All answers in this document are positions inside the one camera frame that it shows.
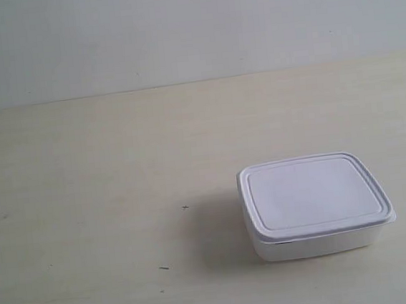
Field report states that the white lidded plastic container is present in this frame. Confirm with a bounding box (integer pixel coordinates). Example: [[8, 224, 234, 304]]
[[236, 152, 396, 262]]

